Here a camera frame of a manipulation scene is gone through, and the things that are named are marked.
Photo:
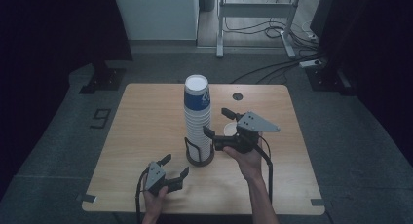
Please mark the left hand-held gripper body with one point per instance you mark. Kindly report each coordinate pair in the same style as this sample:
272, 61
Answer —
155, 177

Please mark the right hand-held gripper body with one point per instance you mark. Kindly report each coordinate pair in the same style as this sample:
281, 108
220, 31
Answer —
253, 125

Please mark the single white paper cup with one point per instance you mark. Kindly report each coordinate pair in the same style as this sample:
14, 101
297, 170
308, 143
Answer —
230, 130

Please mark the stack of paper cups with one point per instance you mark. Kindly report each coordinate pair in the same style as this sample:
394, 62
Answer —
196, 120

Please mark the person's left hand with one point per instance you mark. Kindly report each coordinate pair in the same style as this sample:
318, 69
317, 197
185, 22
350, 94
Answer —
154, 204

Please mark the person's right hand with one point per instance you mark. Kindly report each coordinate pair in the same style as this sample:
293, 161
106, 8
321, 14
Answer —
250, 164

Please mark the grey tape piece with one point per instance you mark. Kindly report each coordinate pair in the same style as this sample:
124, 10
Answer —
317, 202
87, 198

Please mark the white power strip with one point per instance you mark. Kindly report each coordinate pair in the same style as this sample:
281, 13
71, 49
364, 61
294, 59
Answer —
310, 63

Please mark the black stand base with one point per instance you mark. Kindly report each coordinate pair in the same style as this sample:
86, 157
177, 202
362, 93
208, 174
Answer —
104, 79
328, 79

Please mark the dark waste bin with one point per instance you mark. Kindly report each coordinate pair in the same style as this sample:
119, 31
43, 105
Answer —
207, 0

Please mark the white cabinet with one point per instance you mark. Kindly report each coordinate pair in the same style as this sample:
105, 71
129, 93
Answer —
159, 13

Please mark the dark curtain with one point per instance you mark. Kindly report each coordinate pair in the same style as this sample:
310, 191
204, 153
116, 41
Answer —
48, 29
373, 39

